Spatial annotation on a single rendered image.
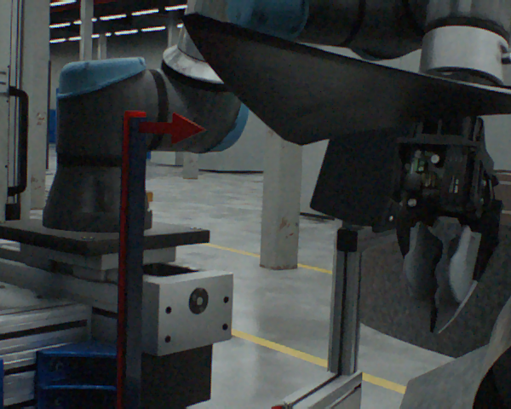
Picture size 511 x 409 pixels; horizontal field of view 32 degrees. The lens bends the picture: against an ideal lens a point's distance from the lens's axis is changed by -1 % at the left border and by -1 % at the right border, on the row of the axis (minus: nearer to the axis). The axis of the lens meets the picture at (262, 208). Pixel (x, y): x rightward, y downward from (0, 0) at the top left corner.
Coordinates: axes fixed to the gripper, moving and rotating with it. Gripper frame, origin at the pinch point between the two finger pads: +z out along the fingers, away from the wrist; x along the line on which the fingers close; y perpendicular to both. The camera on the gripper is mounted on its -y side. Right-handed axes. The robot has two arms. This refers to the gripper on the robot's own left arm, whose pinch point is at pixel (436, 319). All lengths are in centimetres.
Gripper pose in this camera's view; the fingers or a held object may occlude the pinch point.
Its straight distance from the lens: 77.6
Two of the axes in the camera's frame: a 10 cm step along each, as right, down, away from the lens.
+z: -1.6, 9.7, -1.8
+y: -4.1, -2.3, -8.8
